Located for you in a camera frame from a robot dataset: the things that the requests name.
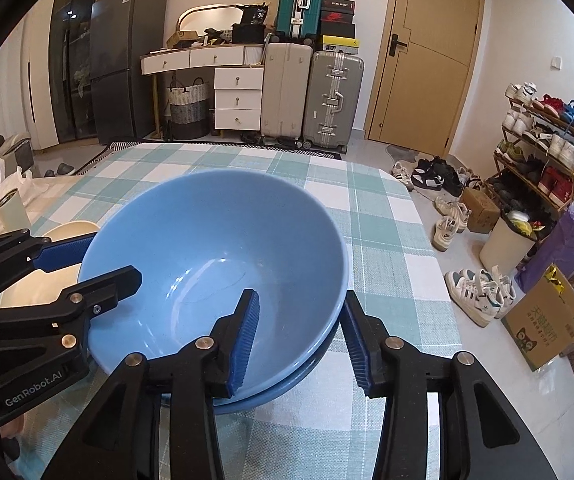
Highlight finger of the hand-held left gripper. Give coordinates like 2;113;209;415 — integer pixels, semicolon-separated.
0;229;98;287
0;265;144;334

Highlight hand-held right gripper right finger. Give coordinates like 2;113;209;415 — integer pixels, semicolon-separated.
343;290;558;480

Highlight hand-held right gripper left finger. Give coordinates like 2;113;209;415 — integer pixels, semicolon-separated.
69;288;261;480

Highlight cream round plate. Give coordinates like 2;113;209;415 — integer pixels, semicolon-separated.
0;221;98;311

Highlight blue bowl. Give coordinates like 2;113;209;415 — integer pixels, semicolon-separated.
159;320;340;416
77;170;352;400

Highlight person's left hand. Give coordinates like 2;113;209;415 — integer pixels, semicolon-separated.
2;407;30;439

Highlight grey sofa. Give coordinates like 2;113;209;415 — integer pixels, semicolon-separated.
0;132;35;176

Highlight scattered loose shoes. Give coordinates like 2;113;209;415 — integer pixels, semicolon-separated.
391;157;518;328

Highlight white trash bin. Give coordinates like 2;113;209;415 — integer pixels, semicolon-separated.
480;210;551;277

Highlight white wardrobe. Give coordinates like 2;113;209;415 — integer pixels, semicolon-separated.
19;0;62;151

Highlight small brown cardboard box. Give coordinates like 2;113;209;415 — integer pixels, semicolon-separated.
461;187;501;234

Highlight printed cardboard box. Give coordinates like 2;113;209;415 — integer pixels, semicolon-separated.
500;265;574;372

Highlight woven laundry basket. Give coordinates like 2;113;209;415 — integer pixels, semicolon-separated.
167;77;211;141

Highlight dark glass cabinet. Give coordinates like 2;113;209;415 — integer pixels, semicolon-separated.
49;0;110;143

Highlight dark grey refrigerator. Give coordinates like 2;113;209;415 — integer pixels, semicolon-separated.
89;0;169;146

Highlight grey doormat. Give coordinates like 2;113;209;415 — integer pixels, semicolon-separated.
384;144;418;161

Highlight white drawer cabinet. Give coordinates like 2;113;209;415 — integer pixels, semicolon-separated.
213;66;265;132

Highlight purple bag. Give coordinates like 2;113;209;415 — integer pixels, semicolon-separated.
514;200;574;293

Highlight white vanity desk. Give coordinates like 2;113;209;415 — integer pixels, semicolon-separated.
140;42;268;137

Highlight silver suitcase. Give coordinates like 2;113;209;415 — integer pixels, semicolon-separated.
301;50;365;153

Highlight small open cardboard box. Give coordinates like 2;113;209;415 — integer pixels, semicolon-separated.
167;30;201;49

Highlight beige suitcase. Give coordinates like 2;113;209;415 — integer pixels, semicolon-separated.
259;40;314;142

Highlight arched vanity mirror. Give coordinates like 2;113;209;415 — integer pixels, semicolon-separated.
176;5;248;48

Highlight shoe rack with shoes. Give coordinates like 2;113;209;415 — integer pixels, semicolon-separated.
497;81;574;206

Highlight tan wooden door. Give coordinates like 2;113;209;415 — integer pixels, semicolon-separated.
364;0;485;158

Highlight black storage box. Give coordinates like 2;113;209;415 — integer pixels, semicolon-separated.
231;22;268;45

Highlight yellow shoe box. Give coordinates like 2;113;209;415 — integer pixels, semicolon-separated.
317;35;358;55

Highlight black paper bag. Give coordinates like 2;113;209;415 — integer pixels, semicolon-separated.
244;5;273;26

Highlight teal suitcase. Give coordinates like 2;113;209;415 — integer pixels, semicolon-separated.
273;0;327;41

